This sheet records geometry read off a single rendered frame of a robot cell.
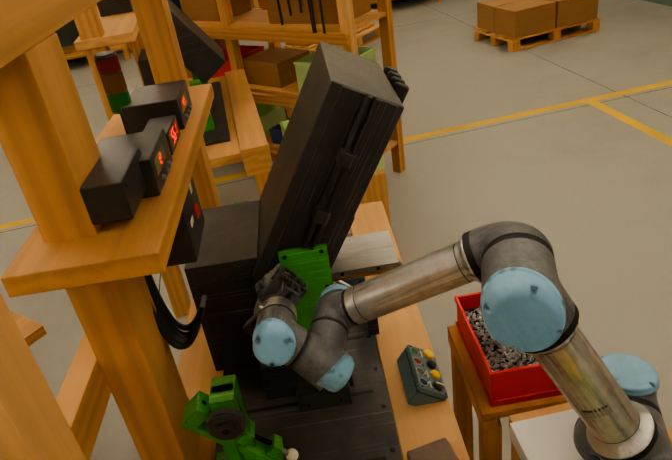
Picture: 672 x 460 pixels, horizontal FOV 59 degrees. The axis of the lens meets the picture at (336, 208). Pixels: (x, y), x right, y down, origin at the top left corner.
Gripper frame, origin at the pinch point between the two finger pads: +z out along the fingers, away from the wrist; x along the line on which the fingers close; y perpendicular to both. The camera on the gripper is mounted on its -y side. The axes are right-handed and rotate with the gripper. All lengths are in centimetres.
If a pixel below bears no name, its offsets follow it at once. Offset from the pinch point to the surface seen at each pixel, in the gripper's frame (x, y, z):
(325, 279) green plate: -9.1, 6.6, 2.6
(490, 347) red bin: -58, 14, 12
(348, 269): -15.3, 8.7, 14.9
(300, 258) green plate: -1.3, 7.3, 2.6
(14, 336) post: 33, -2, -63
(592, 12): -205, 285, 582
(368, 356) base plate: -33.9, -7.0, 13.1
